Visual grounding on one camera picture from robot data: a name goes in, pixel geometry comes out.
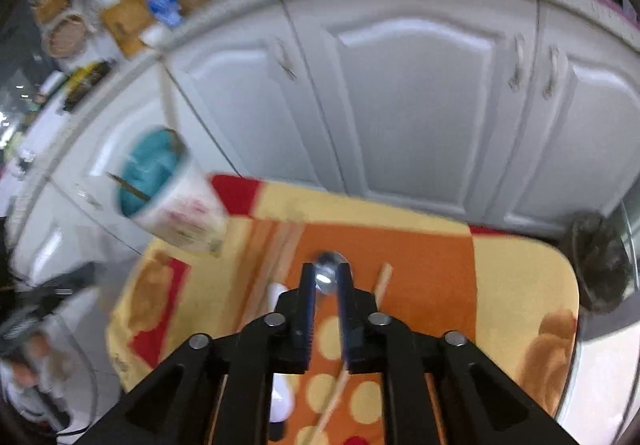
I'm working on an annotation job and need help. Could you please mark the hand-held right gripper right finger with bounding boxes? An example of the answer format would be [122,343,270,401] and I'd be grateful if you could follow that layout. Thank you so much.
[336,262,576,445]

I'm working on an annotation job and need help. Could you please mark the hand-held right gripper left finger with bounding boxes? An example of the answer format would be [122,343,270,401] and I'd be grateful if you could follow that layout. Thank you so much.
[87,262,321,445]

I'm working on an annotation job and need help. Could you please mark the metal spoon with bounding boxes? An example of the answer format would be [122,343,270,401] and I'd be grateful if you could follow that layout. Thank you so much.
[310,251,351,298]

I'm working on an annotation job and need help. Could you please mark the bunch of wooden chopsticks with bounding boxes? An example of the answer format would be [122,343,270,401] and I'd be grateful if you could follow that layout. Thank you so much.
[235,220,306,331]

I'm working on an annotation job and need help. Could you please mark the white ceramic spoon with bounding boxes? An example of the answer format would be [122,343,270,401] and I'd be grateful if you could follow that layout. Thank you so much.
[266,282,297,443]

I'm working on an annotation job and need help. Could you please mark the cream and teal utensil holder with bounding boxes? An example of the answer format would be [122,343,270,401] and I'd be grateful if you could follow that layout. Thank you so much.
[116,126,231,258]

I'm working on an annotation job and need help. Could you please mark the floral printed tablecloth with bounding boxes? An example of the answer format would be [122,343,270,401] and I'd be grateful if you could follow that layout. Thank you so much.
[105,173,581,445]

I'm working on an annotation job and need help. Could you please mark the dark fuzzy object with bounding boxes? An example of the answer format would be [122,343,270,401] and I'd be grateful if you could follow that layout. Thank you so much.
[559,210,637,316]

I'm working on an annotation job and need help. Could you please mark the small white bowl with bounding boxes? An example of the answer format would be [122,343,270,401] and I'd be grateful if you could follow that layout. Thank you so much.
[141,24,173,50]

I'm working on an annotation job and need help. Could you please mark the blue packet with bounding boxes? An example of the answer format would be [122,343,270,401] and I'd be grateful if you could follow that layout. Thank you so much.
[147,0,183,28]

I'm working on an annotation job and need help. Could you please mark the wooden cutting board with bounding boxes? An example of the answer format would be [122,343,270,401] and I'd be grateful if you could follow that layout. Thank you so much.
[100,0,156,60]

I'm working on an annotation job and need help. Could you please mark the bamboo steamer basket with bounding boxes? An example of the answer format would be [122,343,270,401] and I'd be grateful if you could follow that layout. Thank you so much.
[42,12,96,58]

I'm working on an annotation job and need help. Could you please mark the metal cabinet handle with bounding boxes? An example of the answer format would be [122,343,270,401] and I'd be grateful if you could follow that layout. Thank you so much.
[509,34,527,90]
[542,44,562,100]
[75,182,103,212]
[274,37,297,80]

